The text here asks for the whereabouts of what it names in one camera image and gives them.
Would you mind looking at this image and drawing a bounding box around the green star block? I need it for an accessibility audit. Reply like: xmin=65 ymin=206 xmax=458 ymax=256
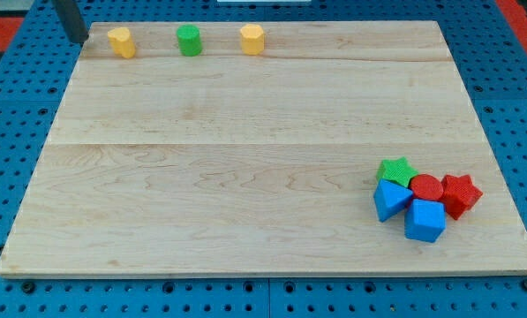
xmin=376 ymin=157 xmax=418 ymax=187

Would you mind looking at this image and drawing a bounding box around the yellow heart block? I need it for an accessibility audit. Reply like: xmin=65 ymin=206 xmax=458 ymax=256
xmin=107 ymin=26 xmax=136 ymax=58

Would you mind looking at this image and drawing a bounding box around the red star block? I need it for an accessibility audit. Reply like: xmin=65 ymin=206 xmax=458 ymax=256
xmin=439 ymin=174 xmax=483 ymax=220

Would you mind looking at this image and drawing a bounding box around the wooden board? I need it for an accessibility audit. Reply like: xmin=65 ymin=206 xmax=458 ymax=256
xmin=0 ymin=20 xmax=527 ymax=279

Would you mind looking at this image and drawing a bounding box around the yellow hexagon block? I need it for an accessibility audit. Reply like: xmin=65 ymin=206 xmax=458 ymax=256
xmin=240 ymin=24 xmax=265 ymax=56

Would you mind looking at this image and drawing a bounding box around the blue triangle block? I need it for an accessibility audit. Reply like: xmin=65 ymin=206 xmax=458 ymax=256
xmin=373 ymin=178 xmax=413 ymax=222

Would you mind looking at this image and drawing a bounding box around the green cylinder block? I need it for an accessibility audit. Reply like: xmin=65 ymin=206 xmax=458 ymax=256
xmin=176 ymin=25 xmax=202 ymax=57

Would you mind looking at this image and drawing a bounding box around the red cylinder block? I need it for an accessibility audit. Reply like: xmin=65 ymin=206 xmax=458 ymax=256
xmin=409 ymin=174 xmax=444 ymax=201

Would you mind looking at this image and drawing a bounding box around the blue cube block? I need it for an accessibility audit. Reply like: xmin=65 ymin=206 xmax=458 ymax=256
xmin=404 ymin=199 xmax=447 ymax=243

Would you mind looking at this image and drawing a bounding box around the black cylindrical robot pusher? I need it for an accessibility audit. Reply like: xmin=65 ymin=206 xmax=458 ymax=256
xmin=51 ymin=0 xmax=88 ymax=45

